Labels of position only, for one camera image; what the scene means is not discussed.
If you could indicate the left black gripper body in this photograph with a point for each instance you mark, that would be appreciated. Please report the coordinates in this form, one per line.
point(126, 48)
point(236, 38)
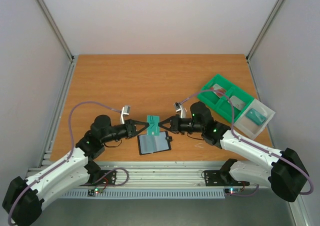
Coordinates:
point(130, 130)

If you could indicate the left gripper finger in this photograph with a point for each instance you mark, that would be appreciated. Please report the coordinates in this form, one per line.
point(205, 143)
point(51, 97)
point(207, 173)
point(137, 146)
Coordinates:
point(141, 123)
point(140, 128)

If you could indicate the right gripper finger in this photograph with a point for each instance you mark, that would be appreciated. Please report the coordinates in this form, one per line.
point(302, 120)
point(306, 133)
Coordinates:
point(166, 121)
point(165, 126)

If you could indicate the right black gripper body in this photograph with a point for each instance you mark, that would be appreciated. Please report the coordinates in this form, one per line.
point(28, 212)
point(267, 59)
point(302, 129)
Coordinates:
point(174, 124)

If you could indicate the teal green VIP card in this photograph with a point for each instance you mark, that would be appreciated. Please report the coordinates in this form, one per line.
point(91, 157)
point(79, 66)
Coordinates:
point(153, 128)

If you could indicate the black leather card holder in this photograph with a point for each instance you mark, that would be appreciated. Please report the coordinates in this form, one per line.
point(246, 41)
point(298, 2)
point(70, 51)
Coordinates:
point(151, 144)

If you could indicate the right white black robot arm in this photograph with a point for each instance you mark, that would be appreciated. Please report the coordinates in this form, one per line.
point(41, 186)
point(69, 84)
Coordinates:
point(281, 170)

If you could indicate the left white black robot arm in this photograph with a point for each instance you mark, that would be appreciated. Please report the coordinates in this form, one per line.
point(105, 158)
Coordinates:
point(25, 199)

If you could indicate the red white card in tray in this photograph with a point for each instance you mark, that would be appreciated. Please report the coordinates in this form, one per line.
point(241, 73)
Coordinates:
point(218, 90)

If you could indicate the grey card in tray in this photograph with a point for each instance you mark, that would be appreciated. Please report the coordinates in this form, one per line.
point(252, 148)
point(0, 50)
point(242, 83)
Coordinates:
point(237, 103)

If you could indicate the teal card in bin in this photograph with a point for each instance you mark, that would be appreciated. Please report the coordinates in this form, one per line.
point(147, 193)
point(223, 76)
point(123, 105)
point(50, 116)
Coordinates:
point(255, 116)

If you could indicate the green plastic sorting tray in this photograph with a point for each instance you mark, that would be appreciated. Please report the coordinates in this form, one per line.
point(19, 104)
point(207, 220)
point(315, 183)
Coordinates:
point(225, 98)

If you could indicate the left controller board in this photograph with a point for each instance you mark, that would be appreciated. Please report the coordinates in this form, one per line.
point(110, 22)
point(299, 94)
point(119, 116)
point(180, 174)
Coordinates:
point(96, 192)

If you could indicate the controller board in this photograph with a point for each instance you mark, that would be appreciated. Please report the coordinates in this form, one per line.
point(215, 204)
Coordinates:
point(96, 192)
point(232, 191)

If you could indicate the clear plastic bin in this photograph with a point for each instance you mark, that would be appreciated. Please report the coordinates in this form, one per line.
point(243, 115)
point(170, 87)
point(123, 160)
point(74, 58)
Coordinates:
point(250, 129)

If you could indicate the right controller board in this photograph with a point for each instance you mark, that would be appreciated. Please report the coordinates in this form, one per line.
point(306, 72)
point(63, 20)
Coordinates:
point(232, 191)

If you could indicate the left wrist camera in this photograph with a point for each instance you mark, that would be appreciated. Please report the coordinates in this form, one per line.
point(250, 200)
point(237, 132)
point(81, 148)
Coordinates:
point(125, 111)

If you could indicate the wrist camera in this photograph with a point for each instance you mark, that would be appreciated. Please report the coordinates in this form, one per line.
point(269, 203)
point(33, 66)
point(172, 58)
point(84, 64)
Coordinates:
point(125, 111)
point(180, 109)

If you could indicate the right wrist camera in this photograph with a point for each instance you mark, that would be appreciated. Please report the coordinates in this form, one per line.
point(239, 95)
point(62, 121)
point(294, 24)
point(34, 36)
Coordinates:
point(180, 109)

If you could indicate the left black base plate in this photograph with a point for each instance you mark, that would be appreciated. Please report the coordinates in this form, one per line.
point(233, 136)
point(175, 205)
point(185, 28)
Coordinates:
point(101, 178)

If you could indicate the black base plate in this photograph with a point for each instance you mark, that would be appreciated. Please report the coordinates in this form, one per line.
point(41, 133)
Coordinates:
point(215, 178)
point(101, 178)

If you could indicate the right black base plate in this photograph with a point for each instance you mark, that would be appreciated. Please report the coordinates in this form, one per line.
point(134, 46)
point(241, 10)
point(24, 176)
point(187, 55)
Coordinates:
point(215, 178)

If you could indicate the grey slotted cable duct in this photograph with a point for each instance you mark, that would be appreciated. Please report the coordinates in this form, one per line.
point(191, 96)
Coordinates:
point(137, 194)

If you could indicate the left aluminium corner post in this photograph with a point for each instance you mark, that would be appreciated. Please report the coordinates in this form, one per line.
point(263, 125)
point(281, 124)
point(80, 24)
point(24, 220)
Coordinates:
point(48, 16)

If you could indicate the aluminium corner post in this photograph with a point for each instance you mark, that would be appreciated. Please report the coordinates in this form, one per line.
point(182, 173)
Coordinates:
point(266, 26)
point(48, 16)

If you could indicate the right aluminium corner post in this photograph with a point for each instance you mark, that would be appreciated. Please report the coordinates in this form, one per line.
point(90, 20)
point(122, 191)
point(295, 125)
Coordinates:
point(266, 26)

